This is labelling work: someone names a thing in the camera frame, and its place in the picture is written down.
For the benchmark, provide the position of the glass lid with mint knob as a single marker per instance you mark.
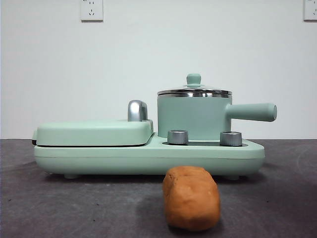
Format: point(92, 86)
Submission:
point(194, 79)

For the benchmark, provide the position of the brown potato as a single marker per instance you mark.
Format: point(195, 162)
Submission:
point(190, 200)

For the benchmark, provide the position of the silver control knob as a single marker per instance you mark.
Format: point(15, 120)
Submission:
point(230, 138)
point(177, 137)

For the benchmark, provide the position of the mint green breakfast machine base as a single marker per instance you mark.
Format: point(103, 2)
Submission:
point(123, 158)

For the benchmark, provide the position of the white wall socket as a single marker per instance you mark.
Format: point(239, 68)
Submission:
point(92, 11)
point(311, 10)

